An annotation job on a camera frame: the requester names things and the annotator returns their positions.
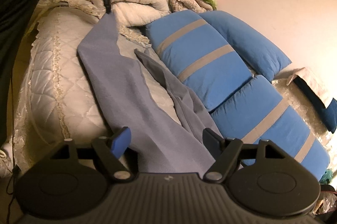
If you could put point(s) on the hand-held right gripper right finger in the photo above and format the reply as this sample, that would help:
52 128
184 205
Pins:
212 143

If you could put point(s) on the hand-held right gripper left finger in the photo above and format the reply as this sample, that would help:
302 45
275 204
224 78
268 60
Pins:
119 142

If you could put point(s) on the grey sweatpants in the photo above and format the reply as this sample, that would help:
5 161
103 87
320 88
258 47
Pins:
126 87

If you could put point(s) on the blue grey-striped pillow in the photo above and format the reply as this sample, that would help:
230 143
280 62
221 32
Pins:
200 60
263 124

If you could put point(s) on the grey quilted bedspread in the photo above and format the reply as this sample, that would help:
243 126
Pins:
58 68

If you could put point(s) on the person's black clothing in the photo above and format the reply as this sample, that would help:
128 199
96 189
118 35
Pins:
15 16

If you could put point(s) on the plain blue pillow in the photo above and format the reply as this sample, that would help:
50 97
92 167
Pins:
252 42

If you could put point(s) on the dark blue cushion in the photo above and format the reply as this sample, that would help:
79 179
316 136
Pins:
320 105

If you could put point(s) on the teal fabric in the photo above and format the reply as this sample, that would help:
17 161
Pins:
324 176

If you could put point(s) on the white shoe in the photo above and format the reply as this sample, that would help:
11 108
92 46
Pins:
4 160

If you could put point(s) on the beige floral cloth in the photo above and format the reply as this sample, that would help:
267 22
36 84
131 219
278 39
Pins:
313 81

